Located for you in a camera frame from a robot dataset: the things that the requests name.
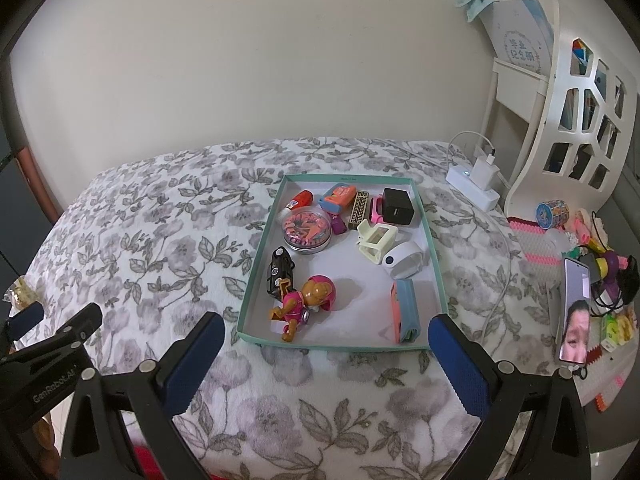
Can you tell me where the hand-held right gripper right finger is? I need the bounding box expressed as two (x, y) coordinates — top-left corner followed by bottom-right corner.
(426, 312), (593, 480)

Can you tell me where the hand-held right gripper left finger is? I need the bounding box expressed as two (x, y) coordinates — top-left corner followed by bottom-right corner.
(62, 311), (227, 480)

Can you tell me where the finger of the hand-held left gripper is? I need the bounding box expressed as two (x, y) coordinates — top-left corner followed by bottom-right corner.
(47, 302), (104, 356)
(0, 302), (46, 356)

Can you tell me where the blue and pink case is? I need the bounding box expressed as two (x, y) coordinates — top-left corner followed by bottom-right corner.
(390, 278), (423, 345)

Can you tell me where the pink puppy toy figure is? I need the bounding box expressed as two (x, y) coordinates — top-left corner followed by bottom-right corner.
(268, 275), (337, 345)

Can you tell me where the black toy car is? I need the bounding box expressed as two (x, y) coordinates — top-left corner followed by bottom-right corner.
(266, 246), (297, 302)

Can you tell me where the white wristband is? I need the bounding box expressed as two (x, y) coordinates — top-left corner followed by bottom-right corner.
(382, 241), (427, 280)

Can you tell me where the teal cardboard box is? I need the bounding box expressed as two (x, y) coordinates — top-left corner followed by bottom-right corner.
(235, 174), (453, 352)

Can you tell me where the black cube box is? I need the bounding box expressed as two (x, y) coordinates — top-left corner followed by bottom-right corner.
(381, 187), (418, 227)

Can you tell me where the gold patterned lighter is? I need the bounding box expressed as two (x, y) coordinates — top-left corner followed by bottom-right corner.
(348, 191), (371, 227)

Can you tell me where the orange and blue toy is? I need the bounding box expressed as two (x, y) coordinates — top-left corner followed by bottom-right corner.
(317, 184), (358, 214)

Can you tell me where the yellow crinkled packet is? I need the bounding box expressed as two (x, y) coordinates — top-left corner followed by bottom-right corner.
(1, 276), (35, 307)

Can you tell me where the grey floral blanket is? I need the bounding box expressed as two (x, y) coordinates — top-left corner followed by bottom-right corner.
(12, 137), (591, 480)

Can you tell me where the dark cabinet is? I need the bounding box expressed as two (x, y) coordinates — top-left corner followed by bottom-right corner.
(0, 50), (66, 281)

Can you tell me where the smartphone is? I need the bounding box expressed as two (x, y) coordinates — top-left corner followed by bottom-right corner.
(558, 257), (592, 367)

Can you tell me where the pink and white bead mat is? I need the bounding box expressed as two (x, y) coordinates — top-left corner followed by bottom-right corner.
(506, 215), (640, 413)

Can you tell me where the cream hair clip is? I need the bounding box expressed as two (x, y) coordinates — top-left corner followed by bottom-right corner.
(356, 221), (399, 264)

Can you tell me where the white power strip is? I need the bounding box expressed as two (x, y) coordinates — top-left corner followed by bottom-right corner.
(446, 164), (502, 210)

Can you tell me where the round colourful toy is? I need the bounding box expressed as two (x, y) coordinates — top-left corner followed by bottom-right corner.
(536, 201), (572, 232)

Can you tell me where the pile of small colourful toys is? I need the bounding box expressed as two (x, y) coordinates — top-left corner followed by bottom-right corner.
(542, 207), (640, 356)

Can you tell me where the white cut-out panel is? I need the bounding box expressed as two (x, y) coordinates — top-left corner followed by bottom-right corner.
(502, 0), (640, 217)

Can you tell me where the white charger adapter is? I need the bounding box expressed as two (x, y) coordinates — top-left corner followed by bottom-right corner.
(472, 155), (499, 187)

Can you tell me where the white shelf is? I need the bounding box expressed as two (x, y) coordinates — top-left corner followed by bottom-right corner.
(479, 56), (547, 161)

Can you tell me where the light blue printed booklet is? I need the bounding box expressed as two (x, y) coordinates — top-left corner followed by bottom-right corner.
(486, 0), (555, 77)

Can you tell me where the light blue cloth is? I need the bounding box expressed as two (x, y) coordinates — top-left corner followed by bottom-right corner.
(454, 0), (497, 23)

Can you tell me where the round tin of hair ties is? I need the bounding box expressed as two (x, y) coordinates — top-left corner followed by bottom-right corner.
(279, 208), (333, 254)

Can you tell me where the white power strip cord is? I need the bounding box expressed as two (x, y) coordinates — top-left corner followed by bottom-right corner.
(387, 140), (451, 167)

